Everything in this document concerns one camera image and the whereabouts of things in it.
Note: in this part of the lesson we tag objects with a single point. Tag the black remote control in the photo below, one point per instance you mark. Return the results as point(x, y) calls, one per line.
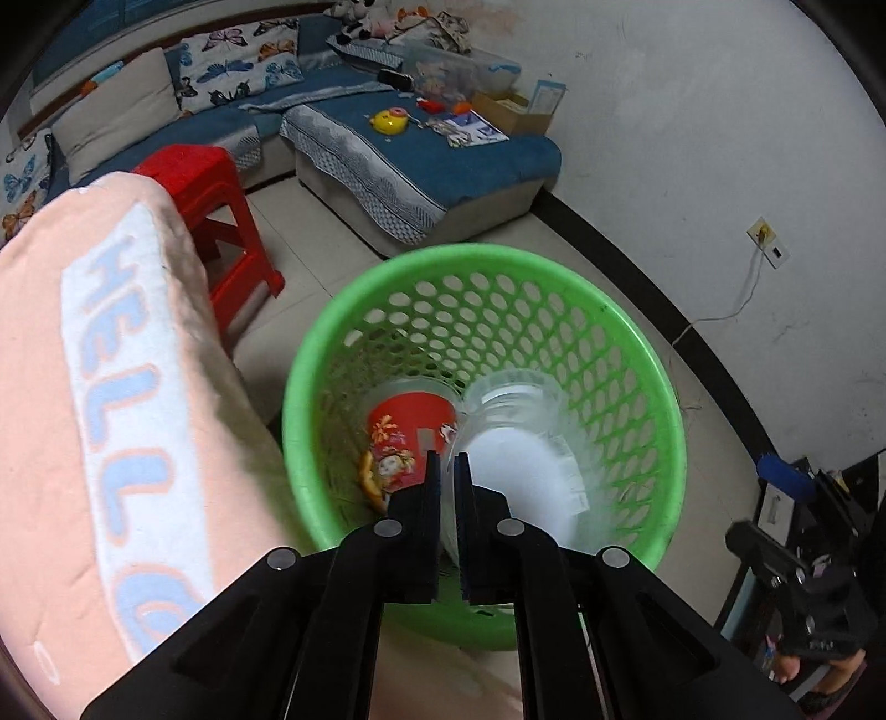
point(394, 78)

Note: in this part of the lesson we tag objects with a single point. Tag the butterfly print pillow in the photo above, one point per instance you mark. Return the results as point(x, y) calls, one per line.
point(21, 187)
point(235, 66)

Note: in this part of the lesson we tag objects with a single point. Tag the white wall socket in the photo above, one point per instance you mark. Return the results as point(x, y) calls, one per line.
point(770, 242)

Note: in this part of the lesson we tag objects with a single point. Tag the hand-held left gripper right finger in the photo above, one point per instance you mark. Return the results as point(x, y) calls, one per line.
point(477, 533)

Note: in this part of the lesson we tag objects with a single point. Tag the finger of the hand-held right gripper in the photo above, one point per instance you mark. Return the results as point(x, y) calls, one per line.
point(785, 474)
point(761, 547)

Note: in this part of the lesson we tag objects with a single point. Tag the red plastic stool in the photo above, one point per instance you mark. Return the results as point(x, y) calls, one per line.
point(187, 166)

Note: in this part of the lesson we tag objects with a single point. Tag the small red toy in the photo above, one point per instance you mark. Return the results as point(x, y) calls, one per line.
point(432, 105)

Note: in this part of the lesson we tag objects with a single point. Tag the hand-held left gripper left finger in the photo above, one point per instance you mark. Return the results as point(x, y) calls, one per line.
point(422, 526)

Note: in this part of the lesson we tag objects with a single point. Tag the person's right hand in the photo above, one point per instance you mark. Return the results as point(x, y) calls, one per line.
point(789, 670)

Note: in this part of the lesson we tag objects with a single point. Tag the pink printed blanket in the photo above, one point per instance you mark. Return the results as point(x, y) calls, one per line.
point(41, 415)

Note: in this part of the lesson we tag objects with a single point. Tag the plush toys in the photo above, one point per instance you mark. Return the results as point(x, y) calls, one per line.
point(360, 17)

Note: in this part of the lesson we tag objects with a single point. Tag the yellow toy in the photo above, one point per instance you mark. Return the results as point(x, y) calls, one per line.
point(389, 121)

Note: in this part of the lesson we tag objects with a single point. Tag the red printed paper cup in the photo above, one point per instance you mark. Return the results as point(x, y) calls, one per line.
point(408, 429)

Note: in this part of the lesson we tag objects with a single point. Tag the grey pillow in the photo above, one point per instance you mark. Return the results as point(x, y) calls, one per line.
point(118, 111)

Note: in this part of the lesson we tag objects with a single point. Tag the green plastic mesh basket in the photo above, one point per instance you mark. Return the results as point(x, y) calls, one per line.
point(484, 259)

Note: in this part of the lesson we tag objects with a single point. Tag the white blue card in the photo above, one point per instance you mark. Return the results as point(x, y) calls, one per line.
point(548, 98)

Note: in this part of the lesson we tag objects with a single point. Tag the cardboard box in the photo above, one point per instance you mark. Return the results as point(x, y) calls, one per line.
point(509, 114)

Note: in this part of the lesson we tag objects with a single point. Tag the grey patterned sofa cover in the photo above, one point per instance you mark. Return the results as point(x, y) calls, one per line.
point(360, 173)

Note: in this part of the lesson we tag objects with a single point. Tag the printed booklet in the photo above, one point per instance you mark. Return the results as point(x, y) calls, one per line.
point(471, 130)

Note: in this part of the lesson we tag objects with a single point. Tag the clear plastic storage box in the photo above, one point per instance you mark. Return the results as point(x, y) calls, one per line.
point(457, 66)

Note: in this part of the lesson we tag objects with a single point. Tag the blue sectional sofa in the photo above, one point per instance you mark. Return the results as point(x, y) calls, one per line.
point(498, 159)

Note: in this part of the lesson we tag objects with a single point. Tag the clear plastic berry-label cup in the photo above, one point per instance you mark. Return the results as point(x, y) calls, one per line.
point(519, 478)

